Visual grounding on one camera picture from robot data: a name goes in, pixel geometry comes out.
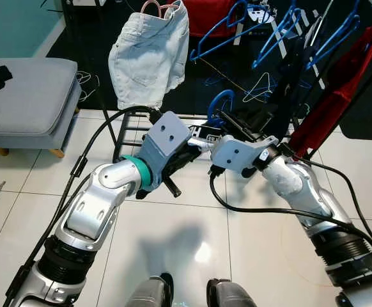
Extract black garment with lettered band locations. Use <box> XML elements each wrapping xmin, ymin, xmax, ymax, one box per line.
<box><xmin>186</xmin><ymin>109</ymin><xmax>286</xmax><ymax>149</ymax></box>

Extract blue plastic hanger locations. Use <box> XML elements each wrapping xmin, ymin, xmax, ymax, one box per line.
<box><xmin>251</xmin><ymin>6</ymin><xmax>305</xmax><ymax>70</ymax></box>
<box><xmin>189</xmin><ymin>0</ymin><xmax>265</xmax><ymax>63</ymax></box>
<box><xmin>304</xmin><ymin>3</ymin><xmax>361</xmax><ymax>71</ymax></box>
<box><xmin>206</xmin><ymin>90</ymin><xmax>236</xmax><ymax>129</ymax></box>

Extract pink plastic hanger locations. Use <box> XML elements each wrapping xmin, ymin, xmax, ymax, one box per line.
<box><xmin>140</xmin><ymin>0</ymin><xmax>182</xmax><ymax>19</ymax></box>

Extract navy garment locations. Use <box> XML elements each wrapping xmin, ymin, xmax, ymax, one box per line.
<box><xmin>263</xmin><ymin>35</ymin><xmax>324</xmax><ymax>145</ymax></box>

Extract black metal clothes rack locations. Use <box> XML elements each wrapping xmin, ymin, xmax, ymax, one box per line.
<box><xmin>61</xmin><ymin>0</ymin><xmax>372</xmax><ymax>164</ymax></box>

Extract dark red garment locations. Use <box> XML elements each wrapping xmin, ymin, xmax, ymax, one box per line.
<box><xmin>288</xmin><ymin>16</ymin><xmax>372</xmax><ymax>159</ymax></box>

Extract light denim shorts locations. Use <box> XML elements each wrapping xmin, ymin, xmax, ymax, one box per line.
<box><xmin>108</xmin><ymin>3</ymin><xmax>190</xmax><ymax>111</ymax></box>

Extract red shirt with yellow print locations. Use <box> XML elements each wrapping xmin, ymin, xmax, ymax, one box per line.
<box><xmin>183</xmin><ymin>0</ymin><xmax>251</xmax><ymax>38</ymax></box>

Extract grey robot left leg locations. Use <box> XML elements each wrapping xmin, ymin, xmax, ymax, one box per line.
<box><xmin>123</xmin><ymin>273</ymin><xmax>174</xmax><ymax>307</ymax></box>

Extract grey robot leg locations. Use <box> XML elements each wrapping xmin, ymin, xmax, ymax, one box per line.
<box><xmin>123</xmin><ymin>273</ymin><xmax>174</xmax><ymax>307</ymax></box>
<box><xmin>206</xmin><ymin>278</ymin><xmax>257</xmax><ymax>307</ymax></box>

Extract grey robot right leg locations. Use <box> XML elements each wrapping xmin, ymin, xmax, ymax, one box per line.
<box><xmin>206</xmin><ymin>278</ymin><xmax>257</xmax><ymax>307</ymax></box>

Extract grey upholstered bench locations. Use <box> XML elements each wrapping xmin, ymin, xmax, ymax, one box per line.
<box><xmin>0</xmin><ymin>58</ymin><xmax>81</xmax><ymax>157</ymax></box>

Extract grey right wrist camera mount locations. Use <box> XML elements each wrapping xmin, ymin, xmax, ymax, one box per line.
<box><xmin>210</xmin><ymin>134</ymin><xmax>279</xmax><ymax>177</ymax></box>

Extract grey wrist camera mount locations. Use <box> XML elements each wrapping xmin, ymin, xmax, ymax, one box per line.
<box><xmin>137</xmin><ymin>111</ymin><xmax>193</xmax><ymax>177</ymax></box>
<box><xmin>210</xmin><ymin>134</ymin><xmax>279</xmax><ymax>177</ymax></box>

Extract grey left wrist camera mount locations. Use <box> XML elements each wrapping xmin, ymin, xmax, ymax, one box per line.
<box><xmin>137</xmin><ymin>111</ymin><xmax>193</xmax><ymax>177</ymax></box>

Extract white wire hanger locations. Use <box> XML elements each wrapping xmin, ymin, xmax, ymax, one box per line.
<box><xmin>309</xmin><ymin>0</ymin><xmax>335</xmax><ymax>45</ymax></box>
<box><xmin>242</xmin><ymin>72</ymin><xmax>274</xmax><ymax>103</ymax></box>

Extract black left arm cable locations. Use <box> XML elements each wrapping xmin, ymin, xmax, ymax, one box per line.
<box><xmin>4</xmin><ymin>104</ymin><xmax>167</xmax><ymax>307</ymax></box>

